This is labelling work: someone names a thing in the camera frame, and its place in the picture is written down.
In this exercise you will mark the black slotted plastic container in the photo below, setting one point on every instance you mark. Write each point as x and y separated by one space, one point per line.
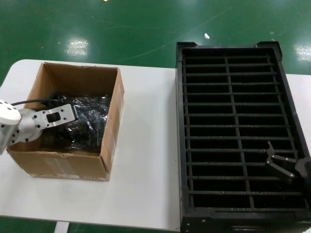
180 121

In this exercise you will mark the white table leg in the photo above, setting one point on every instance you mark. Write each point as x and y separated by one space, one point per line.
61 227

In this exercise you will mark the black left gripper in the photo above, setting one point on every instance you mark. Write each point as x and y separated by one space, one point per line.
58 100

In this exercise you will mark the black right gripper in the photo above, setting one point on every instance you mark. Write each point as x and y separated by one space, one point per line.
305 168

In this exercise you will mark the brown cardboard box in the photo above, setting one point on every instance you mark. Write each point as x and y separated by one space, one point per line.
73 77

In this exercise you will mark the white paper scrap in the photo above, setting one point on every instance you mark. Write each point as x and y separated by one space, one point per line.
207 36

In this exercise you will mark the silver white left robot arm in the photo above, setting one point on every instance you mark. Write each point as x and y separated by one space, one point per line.
9 116

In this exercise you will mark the silver left wrist bracket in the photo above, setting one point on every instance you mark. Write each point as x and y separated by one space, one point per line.
63 114

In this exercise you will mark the clear antistatic plastic bag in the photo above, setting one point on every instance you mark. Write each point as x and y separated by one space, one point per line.
90 114

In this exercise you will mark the black graphics card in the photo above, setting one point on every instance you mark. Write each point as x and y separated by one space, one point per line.
82 138

